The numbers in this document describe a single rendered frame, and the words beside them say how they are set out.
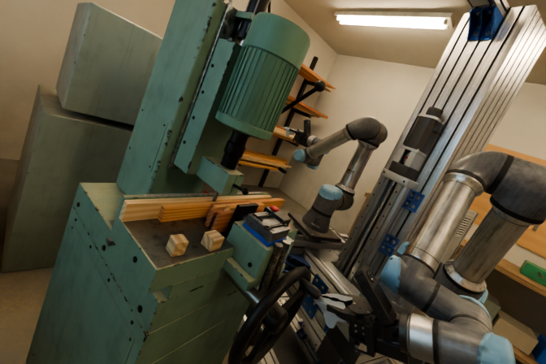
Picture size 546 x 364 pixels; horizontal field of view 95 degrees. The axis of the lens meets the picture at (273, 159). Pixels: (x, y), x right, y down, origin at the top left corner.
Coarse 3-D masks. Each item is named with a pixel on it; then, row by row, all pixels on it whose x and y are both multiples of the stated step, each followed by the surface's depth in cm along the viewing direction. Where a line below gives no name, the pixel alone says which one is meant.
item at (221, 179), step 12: (204, 156) 79; (204, 168) 78; (216, 168) 75; (228, 168) 77; (204, 180) 78; (216, 180) 75; (228, 180) 73; (240, 180) 77; (216, 192) 78; (228, 192) 75
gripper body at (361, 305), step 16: (352, 304) 57; (368, 304) 56; (352, 320) 54; (368, 320) 52; (400, 320) 50; (352, 336) 55; (368, 336) 52; (384, 336) 52; (400, 336) 48; (368, 352) 52; (384, 352) 51; (400, 352) 50
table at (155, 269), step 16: (128, 224) 60; (144, 224) 62; (160, 224) 65; (176, 224) 68; (192, 224) 71; (128, 240) 57; (144, 240) 57; (160, 240) 59; (192, 240) 64; (224, 240) 70; (128, 256) 56; (144, 256) 53; (160, 256) 54; (176, 256) 56; (192, 256) 59; (208, 256) 61; (224, 256) 67; (144, 272) 52; (160, 272) 51; (176, 272) 55; (192, 272) 59; (240, 272) 65; (144, 288) 52; (160, 288) 53
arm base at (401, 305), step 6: (378, 282) 97; (384, 288) 91; (390, 294) 89; (396, 294) 88; (390, 300) 89; (396, 300) 88; (402, 300) 88; (396, 306) 88; (402, 306) 88; (408, 306) 88; (414, 306) 91; (408, 312) 88
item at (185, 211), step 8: (248, 200) 96; (256, 200) 99; (264, 200) 103; (272, 200) 107; (280, 200) 112; (168, 208) 66; (176, 208) 68; (184, 208) 70; (192, 208) 72; (200, 208) 75; (208, 208) 78; (160, 216) 66; (168, 216) 67; (176, 216) 69; (184, 216) 72; (192, 216) 74; (200, 216) 77
